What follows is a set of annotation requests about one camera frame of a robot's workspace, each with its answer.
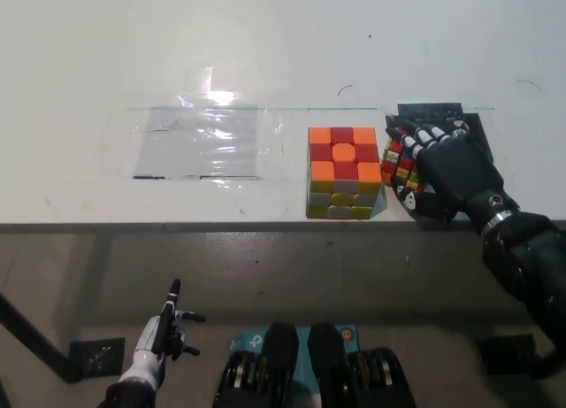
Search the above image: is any black right hand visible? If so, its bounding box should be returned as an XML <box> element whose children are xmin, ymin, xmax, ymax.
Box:
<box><xmin>384</xmin><ymin>114</ymin><xmax>521</xmax><ymax>235</ymax></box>

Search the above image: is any large orange red puzzle cube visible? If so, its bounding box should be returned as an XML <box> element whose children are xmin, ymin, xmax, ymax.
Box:
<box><xmin>304</xmin><ymin>127</ymin><xmax>384</xmax><ymax>220</ymax></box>

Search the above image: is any black tape patch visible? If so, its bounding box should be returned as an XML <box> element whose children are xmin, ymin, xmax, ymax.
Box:
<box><xmin>383</xmin><ymin>103</ymin><xmax>493</xmax><ymax>164</ymax></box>

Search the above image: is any white and black left hand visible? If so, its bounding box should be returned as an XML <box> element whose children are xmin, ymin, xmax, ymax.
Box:
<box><xmin>118</xmin><ymin>278</ymin><xmax>207</xmax><ymax>388</ymax></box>

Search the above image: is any small studded multicolour puzzle cube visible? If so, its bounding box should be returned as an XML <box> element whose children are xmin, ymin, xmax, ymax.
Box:
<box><xmin>380</xmin><ymin>124</ymin><xmax>429</xmax><ymax>196</ymax></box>

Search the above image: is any black table leg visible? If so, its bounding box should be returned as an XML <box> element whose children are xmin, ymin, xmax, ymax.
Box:
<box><xmin>0</xmin><ymin>290</ymin><xmax>73</xmax><ymax>385</ymax></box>

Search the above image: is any clear plastic sheet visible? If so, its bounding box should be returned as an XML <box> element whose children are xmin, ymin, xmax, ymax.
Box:
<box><xmin>128</xmin><ymin>65</ymin><xmax>287</xmax><ymax>186</ymax></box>

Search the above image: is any teal router box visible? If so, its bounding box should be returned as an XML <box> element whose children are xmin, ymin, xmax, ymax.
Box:
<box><xmin>227</xmin><ymin>324</ymin><xmax>360</xmax><ymax>394</ymax></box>

